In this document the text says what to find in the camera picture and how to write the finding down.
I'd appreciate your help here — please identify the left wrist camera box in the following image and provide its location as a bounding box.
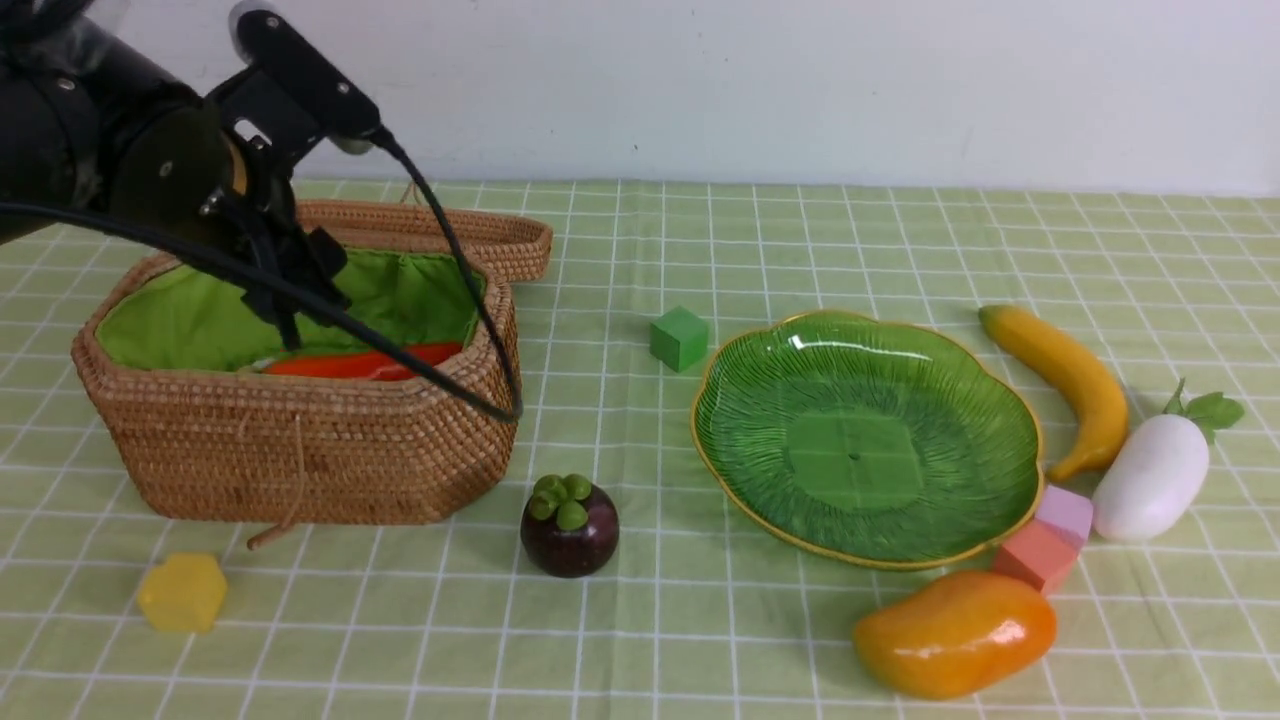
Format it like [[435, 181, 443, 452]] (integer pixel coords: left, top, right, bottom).
[[207, 1, 385, 170]]

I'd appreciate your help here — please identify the green foam cube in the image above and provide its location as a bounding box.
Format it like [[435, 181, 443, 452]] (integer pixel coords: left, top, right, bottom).
[[649, 306, 710, 373]]

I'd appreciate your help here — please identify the woven rattan basket green lining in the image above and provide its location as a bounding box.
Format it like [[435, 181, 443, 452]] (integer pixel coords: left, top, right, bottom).
[[72, 236, 524, 527]]

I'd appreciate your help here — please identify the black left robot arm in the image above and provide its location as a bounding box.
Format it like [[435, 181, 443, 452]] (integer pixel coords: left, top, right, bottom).
[[1, 1, 380, 350]]

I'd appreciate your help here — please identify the salmon red foam cube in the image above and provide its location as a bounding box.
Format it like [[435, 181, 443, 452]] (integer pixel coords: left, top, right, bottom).
[[991, 520, 1079, 594]]

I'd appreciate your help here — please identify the pink foam cube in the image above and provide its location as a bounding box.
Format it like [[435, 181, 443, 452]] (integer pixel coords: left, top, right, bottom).
[[1036, 484, 1094, 552]]

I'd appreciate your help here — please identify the green checkered tablecloth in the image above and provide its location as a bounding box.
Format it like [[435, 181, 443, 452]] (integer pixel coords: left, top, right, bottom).
[[1, 181, 1279, 719]]

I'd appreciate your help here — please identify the yellow foam block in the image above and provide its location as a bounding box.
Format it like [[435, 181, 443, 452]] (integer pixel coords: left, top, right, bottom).
[[136, 552, 228, 634]]

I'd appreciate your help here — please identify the orange yellow toy mango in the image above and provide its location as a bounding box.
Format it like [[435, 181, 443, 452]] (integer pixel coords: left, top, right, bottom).
[[852, 570, 1059, 701]]

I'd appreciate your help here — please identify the green glass leaf plate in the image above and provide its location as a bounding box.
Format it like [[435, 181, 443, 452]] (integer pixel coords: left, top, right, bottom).
[[690, 310, 1046, 571]]

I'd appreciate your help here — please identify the orange toy carrot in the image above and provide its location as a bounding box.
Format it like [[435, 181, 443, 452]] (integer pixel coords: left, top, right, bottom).
[[250, 342, 463, 382]]

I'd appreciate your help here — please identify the black camera cable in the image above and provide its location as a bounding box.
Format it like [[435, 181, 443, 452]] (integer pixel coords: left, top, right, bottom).
[[0, 129, 524, 425]]

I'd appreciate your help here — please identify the white toy radish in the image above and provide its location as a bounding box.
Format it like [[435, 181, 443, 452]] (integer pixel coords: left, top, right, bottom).
[[1092, 378, 1245, 543]]

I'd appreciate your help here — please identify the yellow toy banana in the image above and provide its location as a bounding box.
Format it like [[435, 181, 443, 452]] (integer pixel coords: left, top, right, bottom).
[[978, 304, 1129, 484]]

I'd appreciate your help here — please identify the woven rattan basket lid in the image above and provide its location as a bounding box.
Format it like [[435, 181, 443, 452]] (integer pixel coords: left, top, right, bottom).
[[207, 181, 554, 284]]

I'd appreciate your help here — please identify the dark purple toy mangosteen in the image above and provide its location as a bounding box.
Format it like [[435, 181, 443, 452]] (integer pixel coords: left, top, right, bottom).
[[520, 473, 620, 578]]

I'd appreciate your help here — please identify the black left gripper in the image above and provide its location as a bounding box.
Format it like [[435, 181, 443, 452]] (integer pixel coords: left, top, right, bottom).
[[110, 100, 349, 354]]

